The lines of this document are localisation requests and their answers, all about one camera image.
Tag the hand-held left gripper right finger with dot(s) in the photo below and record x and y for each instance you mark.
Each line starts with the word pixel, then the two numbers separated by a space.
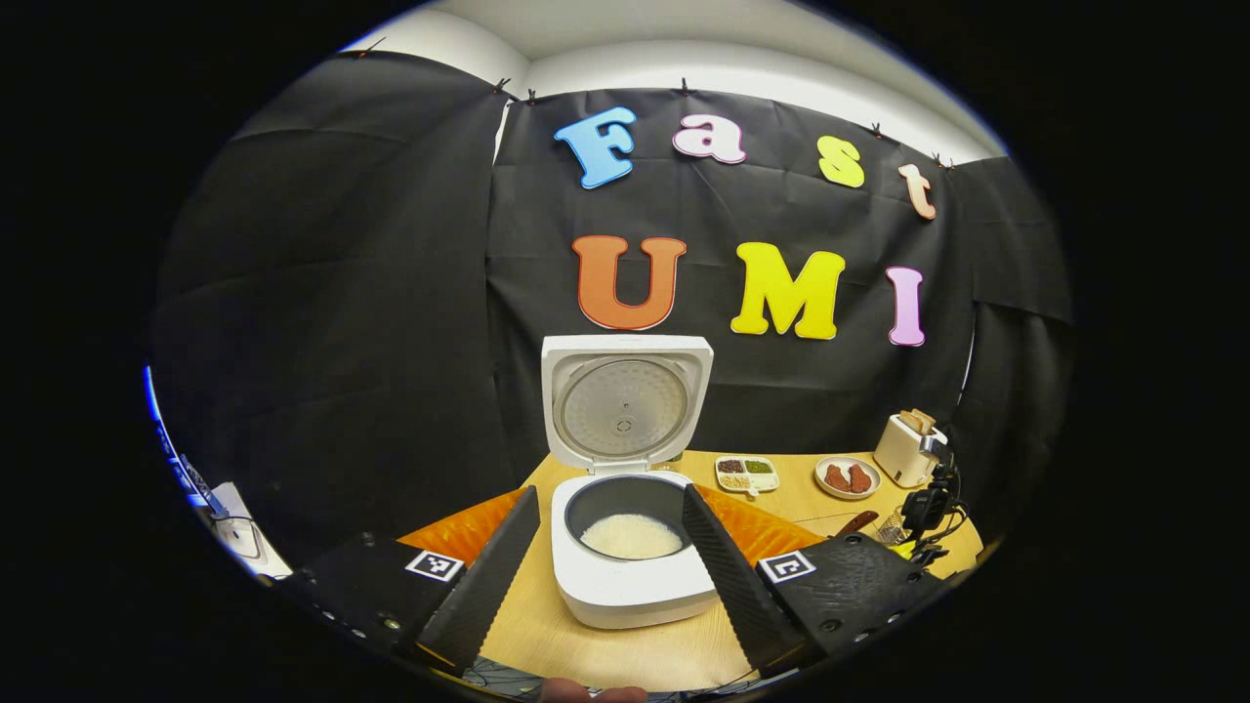
pixel 732 576

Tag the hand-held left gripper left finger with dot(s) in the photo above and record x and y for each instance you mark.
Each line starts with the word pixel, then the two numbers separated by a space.
pixel 488 576

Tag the metal mesh chopstick holder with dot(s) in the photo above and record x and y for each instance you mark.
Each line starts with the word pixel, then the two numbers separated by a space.
pixel 889 528

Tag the brown wooden spoon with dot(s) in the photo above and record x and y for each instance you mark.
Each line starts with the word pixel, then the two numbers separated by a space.
pixel 857 522

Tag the white rice heap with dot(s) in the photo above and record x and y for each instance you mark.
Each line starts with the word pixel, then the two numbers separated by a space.
pixel 632 537

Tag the white rice cooker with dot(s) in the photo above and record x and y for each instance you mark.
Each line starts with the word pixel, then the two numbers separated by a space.
pixel 625 591

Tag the white toaster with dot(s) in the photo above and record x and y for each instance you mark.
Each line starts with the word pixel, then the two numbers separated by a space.
pixel 903 454

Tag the reddish meat piece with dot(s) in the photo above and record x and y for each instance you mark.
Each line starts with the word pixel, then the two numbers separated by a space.
pixel 859 477
pixel 837 477

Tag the white round plate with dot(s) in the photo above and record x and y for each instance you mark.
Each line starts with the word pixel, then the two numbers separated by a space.
pixel 848 493

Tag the toasted bread slice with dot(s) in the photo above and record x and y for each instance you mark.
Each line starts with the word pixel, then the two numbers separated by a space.
pixel 925 419
pixel 910 423

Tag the white divided snack dish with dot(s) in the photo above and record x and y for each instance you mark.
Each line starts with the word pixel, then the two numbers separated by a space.
pixel 747 474

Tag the white desk device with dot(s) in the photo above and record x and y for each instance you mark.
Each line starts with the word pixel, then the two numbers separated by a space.
pixel 249 537

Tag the black backdrop cloth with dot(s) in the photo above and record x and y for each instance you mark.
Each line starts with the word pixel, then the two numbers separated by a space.
pixel 342 312

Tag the computer monitor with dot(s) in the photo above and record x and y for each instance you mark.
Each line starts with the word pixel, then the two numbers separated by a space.
pixel 181 459

